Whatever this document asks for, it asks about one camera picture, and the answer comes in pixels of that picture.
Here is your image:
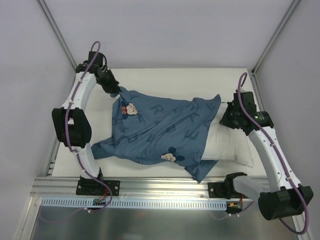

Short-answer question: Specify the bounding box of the white pillow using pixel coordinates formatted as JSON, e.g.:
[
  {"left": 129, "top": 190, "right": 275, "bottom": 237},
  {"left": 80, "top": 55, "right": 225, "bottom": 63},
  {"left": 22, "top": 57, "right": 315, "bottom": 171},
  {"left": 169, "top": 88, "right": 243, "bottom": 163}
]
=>
[{"left": 201, "top": 122, "right": 254, "bottom": 168}]

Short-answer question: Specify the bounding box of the blue cartoon print pillowcase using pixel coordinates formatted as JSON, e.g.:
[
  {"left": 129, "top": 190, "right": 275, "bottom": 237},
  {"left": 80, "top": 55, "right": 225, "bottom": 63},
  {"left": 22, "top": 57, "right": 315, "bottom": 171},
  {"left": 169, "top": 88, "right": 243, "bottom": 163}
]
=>
[{"left": 91, "top": 87, "right": 222, "bottom": 183}]

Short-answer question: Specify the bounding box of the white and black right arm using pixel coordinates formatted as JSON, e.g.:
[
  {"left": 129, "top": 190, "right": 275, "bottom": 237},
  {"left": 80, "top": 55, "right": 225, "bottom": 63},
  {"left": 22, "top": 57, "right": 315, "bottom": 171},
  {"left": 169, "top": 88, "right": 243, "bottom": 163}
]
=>
[{"left": 219, "top": 90, "right": 314, "bottom": 221}]

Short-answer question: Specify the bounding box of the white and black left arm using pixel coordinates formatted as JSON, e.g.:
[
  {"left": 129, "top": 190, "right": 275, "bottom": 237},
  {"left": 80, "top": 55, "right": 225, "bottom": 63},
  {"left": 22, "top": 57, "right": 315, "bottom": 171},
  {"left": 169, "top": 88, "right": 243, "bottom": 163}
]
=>
[{"left": 51, "top": 50, "right": 121, "bottom": 195}]

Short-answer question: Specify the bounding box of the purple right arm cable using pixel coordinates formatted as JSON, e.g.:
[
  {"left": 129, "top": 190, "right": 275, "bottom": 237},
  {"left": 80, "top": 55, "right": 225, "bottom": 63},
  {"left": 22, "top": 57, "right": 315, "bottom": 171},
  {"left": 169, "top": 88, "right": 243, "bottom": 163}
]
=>
[{"left": 236, "top": 72, "right": 311, "bottom": 235}]

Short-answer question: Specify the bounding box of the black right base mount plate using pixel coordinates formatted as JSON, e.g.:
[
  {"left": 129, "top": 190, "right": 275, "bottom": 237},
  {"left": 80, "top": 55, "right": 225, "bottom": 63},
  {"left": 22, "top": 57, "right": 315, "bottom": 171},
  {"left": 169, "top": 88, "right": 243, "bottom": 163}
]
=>
[{"left": 207, "top": 182, "right": 248, "bottom": 200}]

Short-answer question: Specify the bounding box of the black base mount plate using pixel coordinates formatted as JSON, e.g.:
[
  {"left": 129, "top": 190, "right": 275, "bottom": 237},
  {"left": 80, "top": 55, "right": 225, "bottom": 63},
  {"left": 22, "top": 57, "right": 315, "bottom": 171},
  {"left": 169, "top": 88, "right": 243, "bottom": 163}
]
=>
[
  {"left": 75, "top": 178, "right": 121, "bottom": 197},
  {"left": 207, "top": 182, "right": 248, "bottom": 200}
]

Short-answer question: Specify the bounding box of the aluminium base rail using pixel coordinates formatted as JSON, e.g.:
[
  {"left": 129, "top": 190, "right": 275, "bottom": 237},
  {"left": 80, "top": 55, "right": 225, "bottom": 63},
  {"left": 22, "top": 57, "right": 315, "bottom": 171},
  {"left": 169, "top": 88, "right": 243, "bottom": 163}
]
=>
[{"left": 29, "top": 176, "right": 271, "bottom": 201}]

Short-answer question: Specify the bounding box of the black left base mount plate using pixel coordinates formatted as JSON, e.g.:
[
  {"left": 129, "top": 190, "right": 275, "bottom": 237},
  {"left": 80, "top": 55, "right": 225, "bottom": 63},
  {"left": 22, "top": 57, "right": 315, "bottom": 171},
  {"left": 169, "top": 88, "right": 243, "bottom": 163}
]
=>
[{"left": 75, "top": 178, "right": 121, "bottom": 197}]

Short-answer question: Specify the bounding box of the left aluminium frame post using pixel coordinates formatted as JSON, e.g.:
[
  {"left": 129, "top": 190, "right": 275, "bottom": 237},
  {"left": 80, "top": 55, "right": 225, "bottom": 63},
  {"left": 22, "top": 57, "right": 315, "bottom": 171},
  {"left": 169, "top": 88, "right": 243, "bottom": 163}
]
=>
[{"left": 36, "top": 0, "right": 77, "bottom": 70}]

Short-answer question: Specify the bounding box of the aluminium frame post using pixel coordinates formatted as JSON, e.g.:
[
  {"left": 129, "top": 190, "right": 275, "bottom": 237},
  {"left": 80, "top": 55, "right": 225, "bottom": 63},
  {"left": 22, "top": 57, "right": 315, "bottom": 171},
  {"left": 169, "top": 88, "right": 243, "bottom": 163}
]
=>
[
  {"left": 251, "top": 0, "right": 302, "bottom": 77},
  {"left": 36, "top": 0, "right": 77, "bottom": 70}
]

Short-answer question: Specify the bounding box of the white slotted cable duct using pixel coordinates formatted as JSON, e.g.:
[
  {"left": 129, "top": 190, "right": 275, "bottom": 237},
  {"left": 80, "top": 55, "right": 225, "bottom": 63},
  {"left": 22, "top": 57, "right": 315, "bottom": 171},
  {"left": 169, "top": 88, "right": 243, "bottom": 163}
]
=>
[{"left": 39, "top": 198, "right": 228, "bottom": 210}]

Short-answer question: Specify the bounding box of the right aluminium frame post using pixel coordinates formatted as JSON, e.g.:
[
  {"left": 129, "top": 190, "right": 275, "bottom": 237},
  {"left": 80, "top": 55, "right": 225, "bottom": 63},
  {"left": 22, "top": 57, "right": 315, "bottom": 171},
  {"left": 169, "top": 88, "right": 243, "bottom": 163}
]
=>
[{"left": 251, "top": 0, "right": 302, "bottom": 77}]

